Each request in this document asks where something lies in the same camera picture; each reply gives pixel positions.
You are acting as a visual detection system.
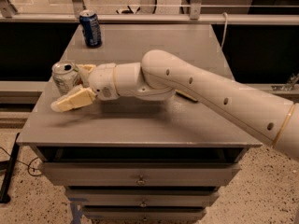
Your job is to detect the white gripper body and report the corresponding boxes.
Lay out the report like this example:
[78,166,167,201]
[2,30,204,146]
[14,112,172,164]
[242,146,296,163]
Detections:
[88,63,119,101]

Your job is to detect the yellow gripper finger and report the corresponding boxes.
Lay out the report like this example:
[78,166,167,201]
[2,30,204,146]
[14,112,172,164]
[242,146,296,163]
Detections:
[50,85,96,112]
[77,64,96,78]

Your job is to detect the white green 7up can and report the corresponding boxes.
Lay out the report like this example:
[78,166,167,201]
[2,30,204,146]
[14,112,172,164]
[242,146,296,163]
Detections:
[51,61,82,95]

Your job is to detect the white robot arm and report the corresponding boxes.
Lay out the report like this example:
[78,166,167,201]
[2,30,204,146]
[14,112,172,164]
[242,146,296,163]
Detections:
[50,49,299,161]

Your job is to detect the blue soda can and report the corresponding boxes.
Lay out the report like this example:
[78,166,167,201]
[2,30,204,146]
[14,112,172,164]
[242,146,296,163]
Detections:
[79,10,102,48]

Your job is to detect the top grey drawer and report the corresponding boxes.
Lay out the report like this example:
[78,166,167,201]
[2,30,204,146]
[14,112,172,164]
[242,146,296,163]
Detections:
[40,162,240,187]

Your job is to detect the grey drawer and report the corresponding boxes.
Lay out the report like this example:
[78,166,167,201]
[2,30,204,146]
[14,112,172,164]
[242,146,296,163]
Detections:
[65,189,219,207]
[40,162,240,187]
[82,206,206,221]

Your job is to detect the yellow sponge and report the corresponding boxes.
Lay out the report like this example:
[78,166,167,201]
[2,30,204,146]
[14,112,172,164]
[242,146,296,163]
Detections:
[176,90,198,103]

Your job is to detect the grey drawer cabinet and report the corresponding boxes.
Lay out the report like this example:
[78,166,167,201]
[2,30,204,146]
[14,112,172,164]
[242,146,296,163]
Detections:
[16,23,263,224]

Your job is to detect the middle grey drawer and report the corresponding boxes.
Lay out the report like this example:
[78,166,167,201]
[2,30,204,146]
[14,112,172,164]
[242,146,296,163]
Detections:
[65,189,219,207]

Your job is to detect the black stand leg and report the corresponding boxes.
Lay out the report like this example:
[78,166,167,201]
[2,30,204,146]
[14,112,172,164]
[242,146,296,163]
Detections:
[0,143,20,203]

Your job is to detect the bottom grey drawer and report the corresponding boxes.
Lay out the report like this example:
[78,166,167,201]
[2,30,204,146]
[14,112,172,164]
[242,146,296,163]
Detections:
[82,206,206,221]

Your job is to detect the black floor cable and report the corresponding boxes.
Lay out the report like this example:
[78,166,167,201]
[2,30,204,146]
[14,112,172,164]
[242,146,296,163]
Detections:
[0,147,43,177]

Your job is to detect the metal window rail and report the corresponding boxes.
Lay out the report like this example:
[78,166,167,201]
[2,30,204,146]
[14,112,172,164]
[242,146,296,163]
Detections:
[0,6,299,25]

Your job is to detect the white cable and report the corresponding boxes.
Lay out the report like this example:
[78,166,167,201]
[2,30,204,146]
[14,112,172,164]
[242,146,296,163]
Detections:
[220,12,229,49]

